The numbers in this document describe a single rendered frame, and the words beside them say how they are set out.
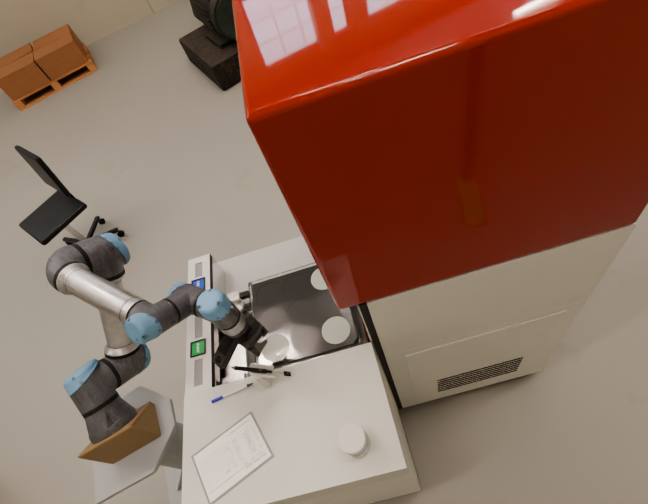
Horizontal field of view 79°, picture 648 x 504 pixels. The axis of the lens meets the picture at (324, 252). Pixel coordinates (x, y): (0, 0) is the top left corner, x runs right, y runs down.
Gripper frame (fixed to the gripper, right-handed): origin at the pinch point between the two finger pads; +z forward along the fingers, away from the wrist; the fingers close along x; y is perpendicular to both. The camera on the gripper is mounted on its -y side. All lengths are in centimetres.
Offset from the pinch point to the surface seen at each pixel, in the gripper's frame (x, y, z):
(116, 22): 599, 250, 88
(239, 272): 40.8, 22.5, 15.2
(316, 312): -4.3, 23.9, 7.1
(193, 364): 17.4, -14.9, 1.2
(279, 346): -1.0, 7.0, 7.2
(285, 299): 9.2, 21.8, 7.2
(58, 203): 248, -1, 53
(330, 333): -13.4, 20.4, 7.1
